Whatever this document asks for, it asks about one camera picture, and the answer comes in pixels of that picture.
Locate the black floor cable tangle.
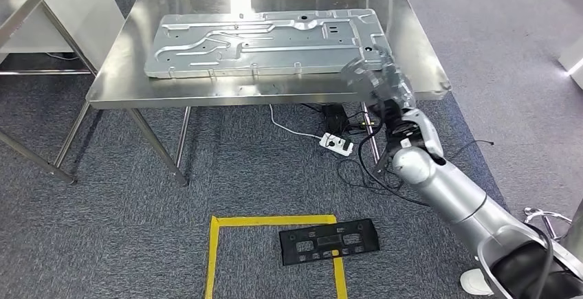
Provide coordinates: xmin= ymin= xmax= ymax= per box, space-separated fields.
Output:
xmin=300 ymin=102 xmax=495 ymax=198

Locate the white power cord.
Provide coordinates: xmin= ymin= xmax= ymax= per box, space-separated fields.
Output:
xmin=268 ymin=104 xmax=322 ymax=141

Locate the yellow floor tape square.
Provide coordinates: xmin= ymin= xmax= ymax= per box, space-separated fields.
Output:
xmin=203 ymin=214 xmax=349 ymax=299

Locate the small stainless steel table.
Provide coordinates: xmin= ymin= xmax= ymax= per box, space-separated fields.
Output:
xmin=0 ymin=0 xmax=99 ymax=186

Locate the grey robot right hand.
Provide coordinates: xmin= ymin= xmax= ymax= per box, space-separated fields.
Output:
xmin=339 ymin=45 xmax=417 ymax=113

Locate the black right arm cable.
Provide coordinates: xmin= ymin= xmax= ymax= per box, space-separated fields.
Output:
xmin=357 ymin=119 xmax=556 ymax=299

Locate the long black plastic trim part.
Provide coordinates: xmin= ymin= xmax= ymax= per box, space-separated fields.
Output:
xmin=278 ymin=218 xmax=381 ymax=267

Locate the black power adapter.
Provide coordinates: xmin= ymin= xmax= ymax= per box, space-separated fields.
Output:
xmin=322 ymin=104 xmax=350 ymax=135

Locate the white power strip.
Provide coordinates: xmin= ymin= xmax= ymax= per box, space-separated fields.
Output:
xmin=318 ymin=133 xmax=355 ymax=158

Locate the stainless steel workbench table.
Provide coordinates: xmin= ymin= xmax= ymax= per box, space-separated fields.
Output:
xmin=54 ymin=0 xmax=452 ymax=188

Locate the stamped grey metal panel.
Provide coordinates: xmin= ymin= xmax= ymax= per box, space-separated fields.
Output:
xmin=144 ymin=8 xmax=389 ymax=80

